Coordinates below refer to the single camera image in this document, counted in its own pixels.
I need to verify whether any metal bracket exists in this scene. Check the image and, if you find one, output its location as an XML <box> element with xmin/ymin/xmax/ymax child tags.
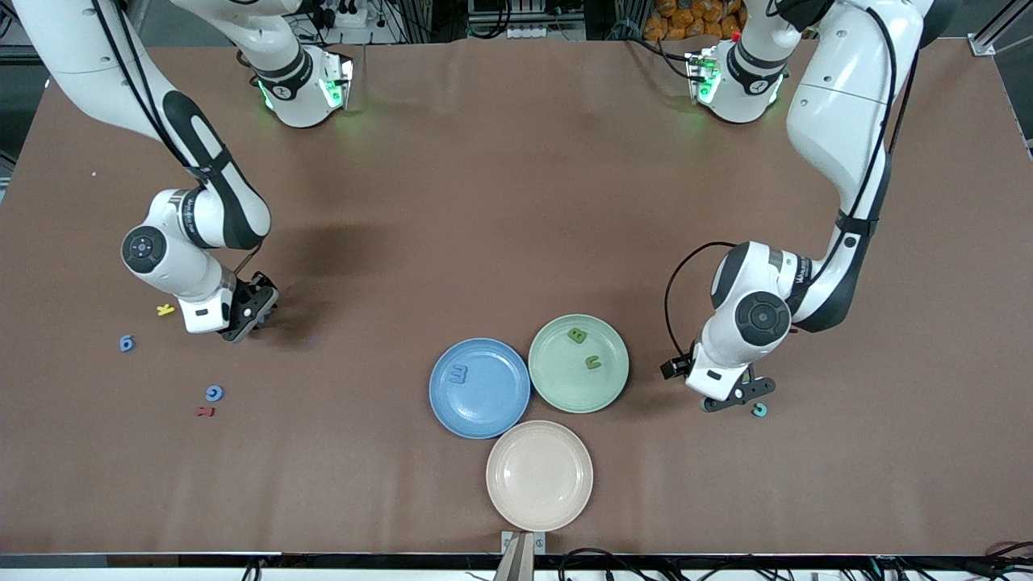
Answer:
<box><xmin>494</xmin><ymin>531</ymin><xmax>546</xmax><ymax>581</ymax></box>

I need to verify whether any power strip with black plugs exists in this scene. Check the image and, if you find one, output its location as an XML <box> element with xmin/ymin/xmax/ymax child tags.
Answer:
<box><xmin>311</xmin><ymin>0</ymin><xmax>368</xmax><ymax>29</ymax></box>

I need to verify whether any green plate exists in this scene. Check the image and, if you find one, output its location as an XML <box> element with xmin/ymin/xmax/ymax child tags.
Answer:
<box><xmin>528</xmin><ymin>314</ymin><xmax>630</xmax><ymax>414</ymax></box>

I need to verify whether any aluminium frame profile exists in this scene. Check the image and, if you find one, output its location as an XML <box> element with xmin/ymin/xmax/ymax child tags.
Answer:
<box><xmin>968</xmin><ymin>0</ymin><xmax>1033</xmax><ymax>57</ymax></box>

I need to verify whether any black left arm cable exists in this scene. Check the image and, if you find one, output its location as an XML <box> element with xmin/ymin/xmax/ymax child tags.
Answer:
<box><xmin>664</xmin><ymin>0</ymin><xmax>901</xmax><ymax>362</ymax></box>

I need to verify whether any beige plate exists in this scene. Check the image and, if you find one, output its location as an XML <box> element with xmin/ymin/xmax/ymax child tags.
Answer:
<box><xmin>486</xmin><ymin>420</ymin><xmax>594</xmax><ymax>533</ymax></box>

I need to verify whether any bag of oranges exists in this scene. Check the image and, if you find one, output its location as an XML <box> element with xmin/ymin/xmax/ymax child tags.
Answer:
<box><xmin>643</xmin><ymin>0</ymin><xmax>747</xmax><ymax>41</ymax></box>

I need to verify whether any brown table cover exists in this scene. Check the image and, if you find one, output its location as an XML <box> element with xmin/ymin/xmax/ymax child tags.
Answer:
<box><xmin>0</xmin><ymin>36</ymin><xmax>1033</xmax><ymax>558</ymax></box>

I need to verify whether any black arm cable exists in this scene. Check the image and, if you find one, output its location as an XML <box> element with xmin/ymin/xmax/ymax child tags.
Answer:
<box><xmin>89</xmin><ymin>0</ymin><xmax>263</xmax><ymax>279</ymax></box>
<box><xmin>664</xmin><ymin>0</ymin><xmax>901</xmax><ymax>362</ymax></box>

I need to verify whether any blue plate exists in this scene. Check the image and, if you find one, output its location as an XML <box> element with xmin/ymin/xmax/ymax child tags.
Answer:
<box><xmin>429</xmin><ymin>337</ymin><xmax>532</xmax><ymax>440</ymax></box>

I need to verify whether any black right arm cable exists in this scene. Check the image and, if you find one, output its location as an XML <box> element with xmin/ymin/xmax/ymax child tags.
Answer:
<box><xmin>89</xmin><ymin>0</ymin><xmax>263</xmax><ymax>279</ymax></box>

